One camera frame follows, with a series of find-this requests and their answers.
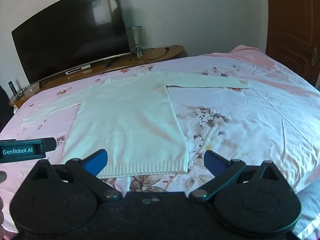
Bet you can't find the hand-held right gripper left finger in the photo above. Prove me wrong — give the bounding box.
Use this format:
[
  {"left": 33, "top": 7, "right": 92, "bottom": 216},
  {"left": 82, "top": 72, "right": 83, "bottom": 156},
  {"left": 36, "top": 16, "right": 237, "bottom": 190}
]
[{"left": 31, "top": 149, "right": 123, "bottom": 202}]

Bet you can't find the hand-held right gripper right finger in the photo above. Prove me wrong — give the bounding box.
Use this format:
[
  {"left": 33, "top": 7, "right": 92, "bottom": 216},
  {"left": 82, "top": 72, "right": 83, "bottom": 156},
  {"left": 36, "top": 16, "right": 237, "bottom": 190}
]
[{"left": 188, "top": 150, "right": 284, "bottom": 203}]

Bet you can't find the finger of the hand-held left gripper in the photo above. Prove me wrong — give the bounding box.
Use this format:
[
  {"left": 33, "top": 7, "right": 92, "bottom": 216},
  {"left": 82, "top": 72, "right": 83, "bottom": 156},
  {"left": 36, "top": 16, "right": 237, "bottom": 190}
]
[{"left": 44, "top": 137, "right": 57, "bottom": 152}]

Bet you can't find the white knit sweater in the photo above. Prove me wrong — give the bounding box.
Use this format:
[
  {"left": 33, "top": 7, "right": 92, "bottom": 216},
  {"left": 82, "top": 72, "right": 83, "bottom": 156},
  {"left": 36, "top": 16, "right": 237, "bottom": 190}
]
[{"left": 21, "top": 71, "right": 250, "bottom": 180}]

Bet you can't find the person's left hand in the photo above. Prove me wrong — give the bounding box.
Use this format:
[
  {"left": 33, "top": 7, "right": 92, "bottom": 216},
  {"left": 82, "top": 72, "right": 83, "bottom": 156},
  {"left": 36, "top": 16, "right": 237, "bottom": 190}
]
[{"left": 0, "top": 171, "right": 8, "bottom": 232}]

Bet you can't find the dark jacket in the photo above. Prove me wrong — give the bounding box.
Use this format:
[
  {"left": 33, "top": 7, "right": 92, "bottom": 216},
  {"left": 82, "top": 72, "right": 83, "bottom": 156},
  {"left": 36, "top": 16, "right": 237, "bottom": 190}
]
[{"left": 0, "top": 85, "right": 15, "bottom": 131}]

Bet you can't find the pink floral bedsheet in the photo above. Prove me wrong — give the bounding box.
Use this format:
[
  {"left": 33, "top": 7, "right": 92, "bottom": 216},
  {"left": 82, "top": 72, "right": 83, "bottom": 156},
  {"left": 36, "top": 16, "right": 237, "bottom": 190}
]
[{"left": 0, "top": 44, "right": 320, "bottom": 235}]

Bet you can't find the silver set-top box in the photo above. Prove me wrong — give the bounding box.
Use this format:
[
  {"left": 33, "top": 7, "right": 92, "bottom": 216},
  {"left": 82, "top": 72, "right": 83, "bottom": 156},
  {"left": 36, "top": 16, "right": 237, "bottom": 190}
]
[{"left": 65, "top": 64, "right": 91, "bottom": 76}]

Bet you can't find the grey striped blanket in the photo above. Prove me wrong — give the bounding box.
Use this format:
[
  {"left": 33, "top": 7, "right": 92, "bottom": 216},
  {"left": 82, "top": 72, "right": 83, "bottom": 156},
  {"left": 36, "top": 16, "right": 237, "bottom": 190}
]
[{"left": 292, "top": 179, "right": 320, "bottom": 240}]

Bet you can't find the black curved television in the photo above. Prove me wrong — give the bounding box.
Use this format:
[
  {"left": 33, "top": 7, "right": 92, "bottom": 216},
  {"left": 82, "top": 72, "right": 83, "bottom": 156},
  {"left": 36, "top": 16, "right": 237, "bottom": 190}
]
[{"left": 11, "top": 0, "right": 131, "bottom": 86}]

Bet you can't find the wooden television cabinet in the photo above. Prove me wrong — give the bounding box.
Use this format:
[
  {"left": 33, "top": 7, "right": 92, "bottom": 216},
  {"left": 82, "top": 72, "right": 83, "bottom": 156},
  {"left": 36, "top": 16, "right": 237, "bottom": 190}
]
[{"left": 9, "top": 45, "right": 186, "bottom": 109}]

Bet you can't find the glass table lamp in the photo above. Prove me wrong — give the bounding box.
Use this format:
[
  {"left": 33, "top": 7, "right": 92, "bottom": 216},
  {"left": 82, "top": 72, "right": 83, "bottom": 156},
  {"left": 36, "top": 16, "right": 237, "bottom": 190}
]
[{"left": 126, "top": 26, "right": 143, "bottom": 58}]

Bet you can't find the brown wooden door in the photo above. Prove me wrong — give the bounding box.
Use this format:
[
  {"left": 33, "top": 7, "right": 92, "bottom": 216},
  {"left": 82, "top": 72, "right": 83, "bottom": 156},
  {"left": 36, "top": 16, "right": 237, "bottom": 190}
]
[{"left": 266, "top": 0, "right": 320, "bottom": 90}]

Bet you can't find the black cable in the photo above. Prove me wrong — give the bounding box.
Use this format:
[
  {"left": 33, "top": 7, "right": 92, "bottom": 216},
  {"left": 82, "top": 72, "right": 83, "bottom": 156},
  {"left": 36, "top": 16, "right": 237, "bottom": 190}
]
[{"left": 129, "top": 45, "right": 179, "bottom": 61}]

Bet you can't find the brass door handle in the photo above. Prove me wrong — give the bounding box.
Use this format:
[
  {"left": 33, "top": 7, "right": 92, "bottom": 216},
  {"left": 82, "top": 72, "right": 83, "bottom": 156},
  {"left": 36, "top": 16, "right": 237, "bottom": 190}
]
[{"left": 310, "top": 47, "right": 319, "bottom": 66}]

